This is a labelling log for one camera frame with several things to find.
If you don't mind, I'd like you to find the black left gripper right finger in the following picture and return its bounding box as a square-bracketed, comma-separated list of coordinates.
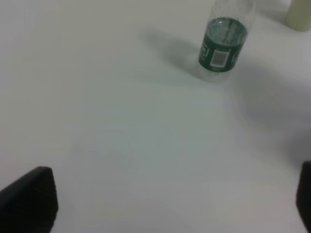
[296, 161, 311, 233]

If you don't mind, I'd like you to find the pale green plastic cup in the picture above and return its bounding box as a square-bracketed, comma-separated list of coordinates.
[285, 0, 311, 32]

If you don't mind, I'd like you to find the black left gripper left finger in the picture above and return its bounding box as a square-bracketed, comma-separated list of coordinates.
[0, 166, 59, 233]

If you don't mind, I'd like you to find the clear plastic water bottle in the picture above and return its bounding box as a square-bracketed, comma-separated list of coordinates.
[198, 0, 256, 83]

